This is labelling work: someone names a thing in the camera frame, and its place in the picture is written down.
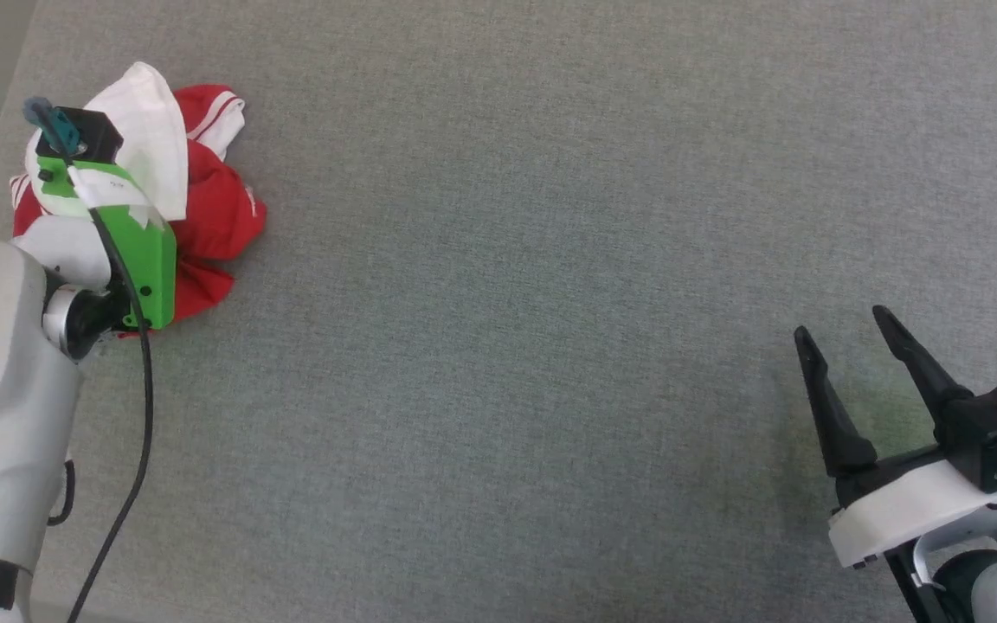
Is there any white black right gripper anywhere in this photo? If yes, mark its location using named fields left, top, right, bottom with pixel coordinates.
left=794, top=305, right=997, bottom=568

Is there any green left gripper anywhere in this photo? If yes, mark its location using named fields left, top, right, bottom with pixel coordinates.
left=34, top=154, right=177, bottom=331

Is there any red and white jersey shirt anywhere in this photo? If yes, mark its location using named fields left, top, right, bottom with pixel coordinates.
left=10, top=61, right=267, bottom=338

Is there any white tape strip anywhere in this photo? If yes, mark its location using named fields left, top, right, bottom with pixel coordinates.
left=68, top=166, right=153, bottom=228

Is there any thin black cable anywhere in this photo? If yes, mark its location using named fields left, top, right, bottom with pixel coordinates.
left=47, top=121, right=155, bottom=623
left=47, top=459, right=77, bottom=527

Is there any teal cable connector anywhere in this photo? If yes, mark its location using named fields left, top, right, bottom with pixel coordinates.
left=24, top=97, right=82, bottom=155

